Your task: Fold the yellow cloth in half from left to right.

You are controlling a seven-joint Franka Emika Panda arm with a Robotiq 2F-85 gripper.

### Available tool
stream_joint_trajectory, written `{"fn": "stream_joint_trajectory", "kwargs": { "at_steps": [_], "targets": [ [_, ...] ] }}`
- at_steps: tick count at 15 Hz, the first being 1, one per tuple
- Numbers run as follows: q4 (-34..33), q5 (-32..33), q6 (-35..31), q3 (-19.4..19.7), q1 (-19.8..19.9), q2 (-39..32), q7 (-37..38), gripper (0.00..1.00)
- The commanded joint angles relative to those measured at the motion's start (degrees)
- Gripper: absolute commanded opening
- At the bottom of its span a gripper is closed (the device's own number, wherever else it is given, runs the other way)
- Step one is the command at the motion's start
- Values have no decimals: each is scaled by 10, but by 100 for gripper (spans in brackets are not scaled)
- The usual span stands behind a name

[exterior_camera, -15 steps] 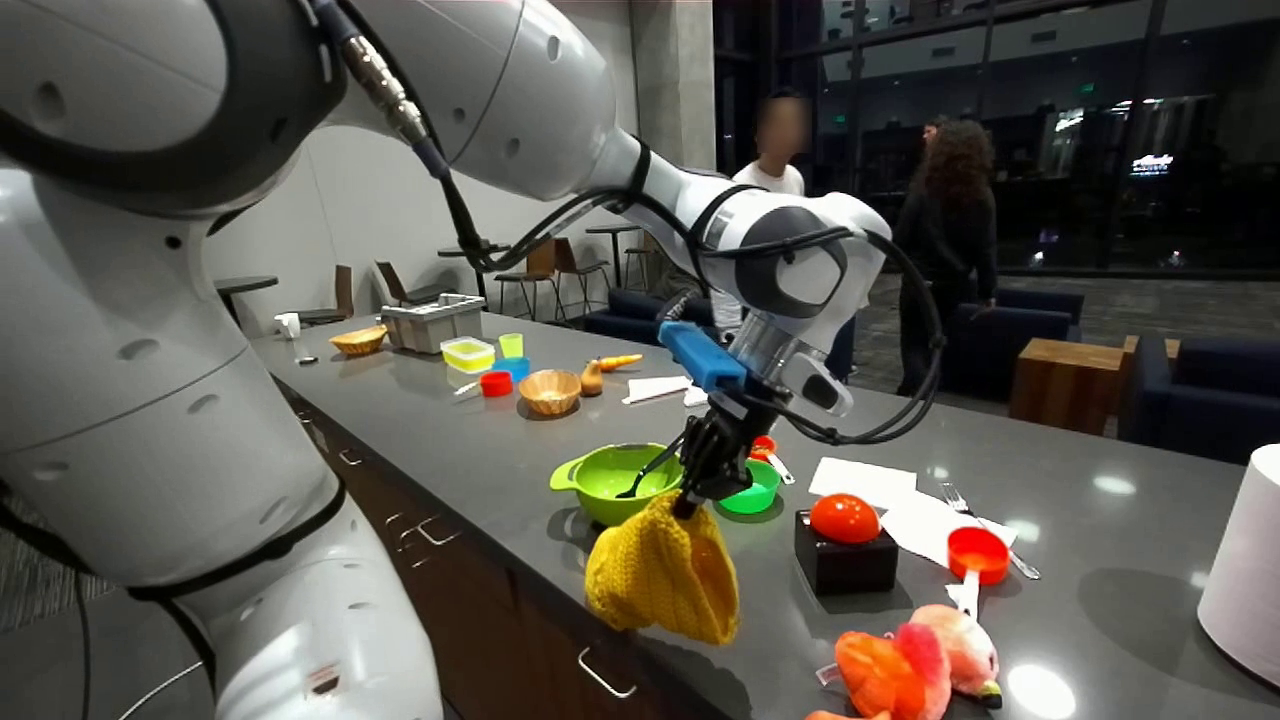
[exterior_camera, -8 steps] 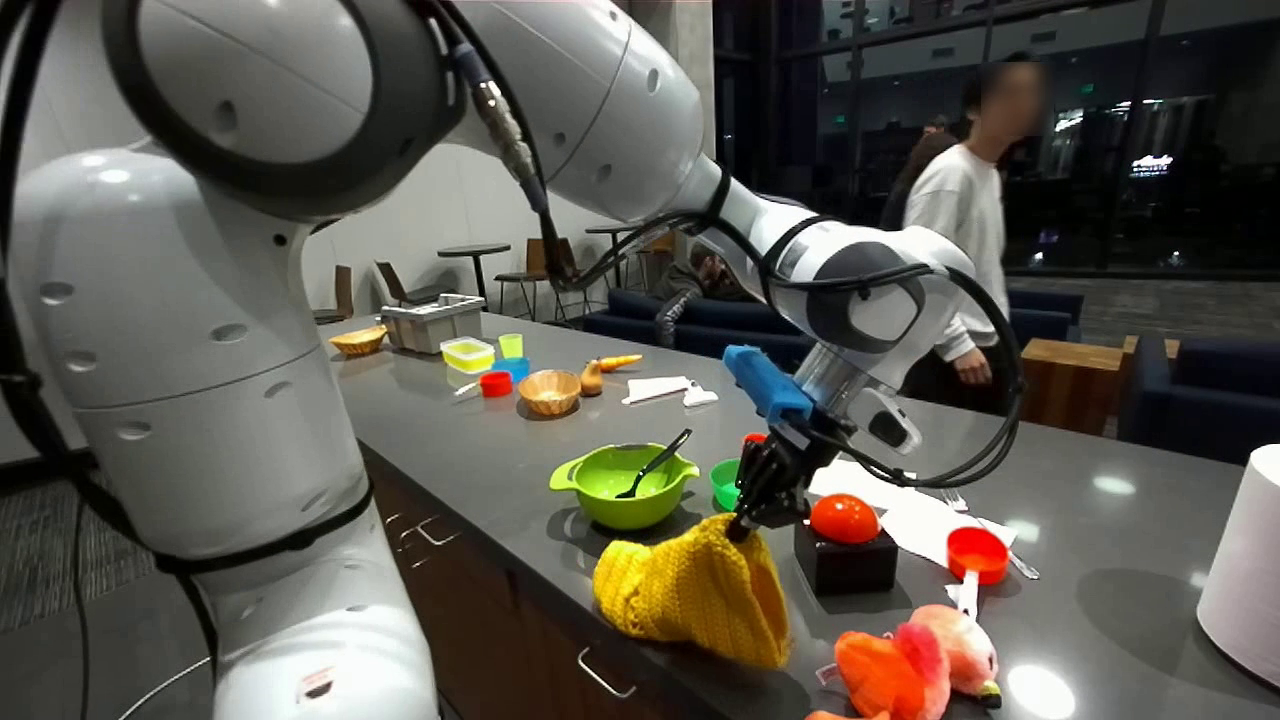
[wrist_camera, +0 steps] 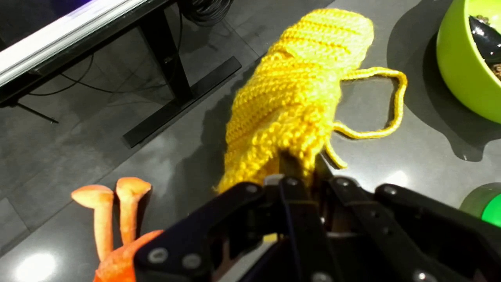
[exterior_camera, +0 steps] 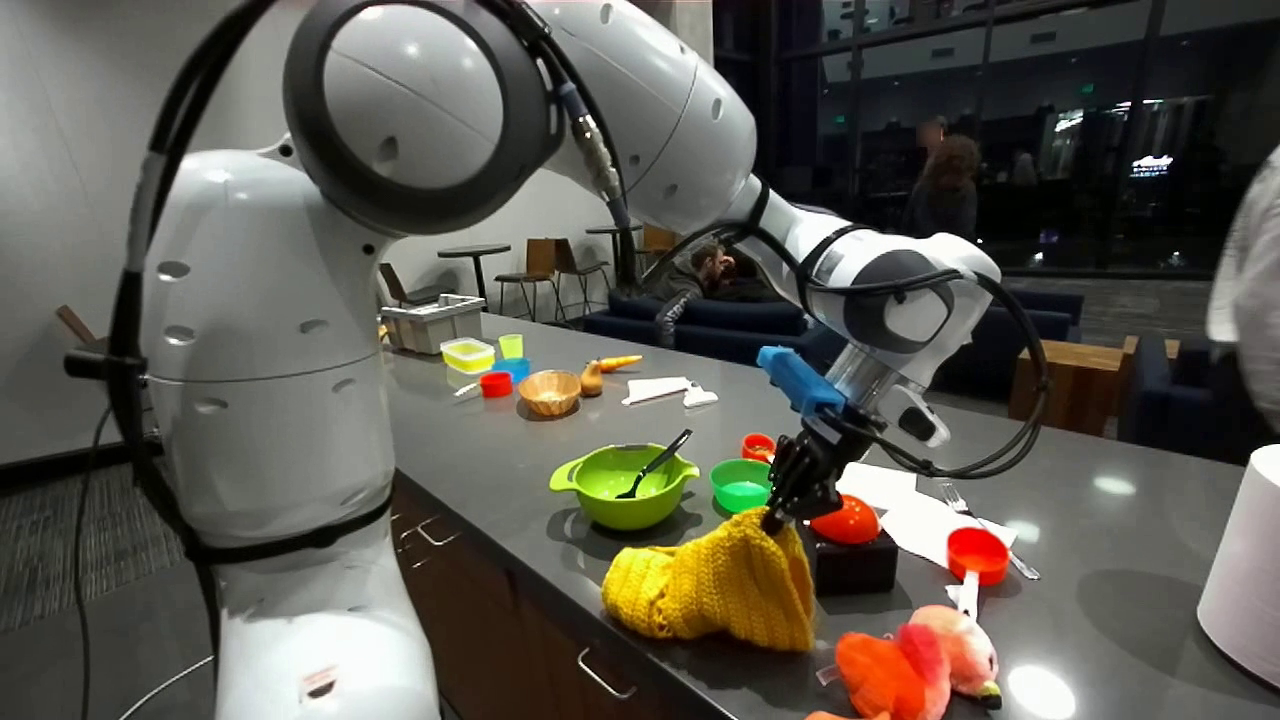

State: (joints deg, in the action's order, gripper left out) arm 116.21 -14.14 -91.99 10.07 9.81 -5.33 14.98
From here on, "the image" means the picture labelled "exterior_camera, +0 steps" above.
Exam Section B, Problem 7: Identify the white paper sheet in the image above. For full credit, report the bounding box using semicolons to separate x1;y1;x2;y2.
836;458;1017;570

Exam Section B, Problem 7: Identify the wooden figure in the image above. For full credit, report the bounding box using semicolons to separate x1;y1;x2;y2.
578;346;644;400

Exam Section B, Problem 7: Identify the thick black cable hose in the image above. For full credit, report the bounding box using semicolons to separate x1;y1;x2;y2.
104;0;293;563

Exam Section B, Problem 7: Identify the white paper towel roll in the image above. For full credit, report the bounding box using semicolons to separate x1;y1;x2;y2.
1193;441;1280;690

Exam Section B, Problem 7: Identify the black box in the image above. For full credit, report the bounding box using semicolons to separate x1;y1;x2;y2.
810;526;901;601

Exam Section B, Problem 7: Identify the person in white shirt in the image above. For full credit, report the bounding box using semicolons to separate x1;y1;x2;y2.
1204;144;1280;435

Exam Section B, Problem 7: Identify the wooden bowl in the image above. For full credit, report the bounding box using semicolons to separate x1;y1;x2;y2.
518;367;589;425

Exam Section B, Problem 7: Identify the round dark table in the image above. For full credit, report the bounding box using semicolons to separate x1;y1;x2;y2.
436;238;518;303

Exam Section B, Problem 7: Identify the red measuring cup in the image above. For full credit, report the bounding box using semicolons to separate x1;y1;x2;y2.
943;524;1017;624

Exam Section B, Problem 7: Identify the small green cup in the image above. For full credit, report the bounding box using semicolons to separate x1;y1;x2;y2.
709;457;776;519

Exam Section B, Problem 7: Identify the brown wooden cabinet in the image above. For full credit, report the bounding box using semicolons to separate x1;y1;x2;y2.
384;471;724;720

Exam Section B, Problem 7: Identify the yellow knitted cloth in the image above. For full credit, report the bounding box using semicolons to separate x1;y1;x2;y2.
598;508;822;654

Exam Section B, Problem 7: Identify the green and blue cup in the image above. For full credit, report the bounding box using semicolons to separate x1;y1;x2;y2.
495;332;534;384

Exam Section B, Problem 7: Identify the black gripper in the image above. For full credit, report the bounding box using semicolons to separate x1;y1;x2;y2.
762;402;885;539

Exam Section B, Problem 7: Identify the lime green bowl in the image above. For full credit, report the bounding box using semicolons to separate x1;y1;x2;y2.
546;441;705;534

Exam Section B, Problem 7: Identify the metal drawer handle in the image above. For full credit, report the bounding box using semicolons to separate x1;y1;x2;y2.
411;515;463;551
571;644;641;708

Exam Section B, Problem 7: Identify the yellow plastic container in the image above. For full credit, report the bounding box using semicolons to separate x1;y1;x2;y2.
436;335;502;379

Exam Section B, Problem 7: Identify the black spoon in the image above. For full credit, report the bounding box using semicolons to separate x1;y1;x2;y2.
618;425;697;503

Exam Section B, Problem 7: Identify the brown wooden chair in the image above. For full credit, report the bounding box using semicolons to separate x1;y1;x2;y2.
491;236;613;321

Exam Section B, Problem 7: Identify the dark blue sofa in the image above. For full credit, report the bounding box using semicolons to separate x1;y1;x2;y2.
571;290;1088;402

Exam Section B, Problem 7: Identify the person in grey top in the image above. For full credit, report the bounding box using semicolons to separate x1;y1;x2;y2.
910;117;990;244

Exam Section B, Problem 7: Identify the wooden crate table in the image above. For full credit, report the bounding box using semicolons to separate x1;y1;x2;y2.
1007;335;1137;435

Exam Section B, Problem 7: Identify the orange pink plush toy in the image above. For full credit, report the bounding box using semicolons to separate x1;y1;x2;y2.
805;601;1007;720

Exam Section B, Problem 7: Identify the folded white paper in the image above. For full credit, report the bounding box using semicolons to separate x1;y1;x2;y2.
620;370;697;407

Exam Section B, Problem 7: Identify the red toy tomato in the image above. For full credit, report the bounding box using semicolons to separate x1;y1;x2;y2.
810;490;885;551

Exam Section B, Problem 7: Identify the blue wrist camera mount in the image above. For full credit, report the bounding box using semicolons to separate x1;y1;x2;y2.
752;341;854;418

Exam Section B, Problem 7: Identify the metal tray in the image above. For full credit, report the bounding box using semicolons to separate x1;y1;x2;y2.
376;290;488;361

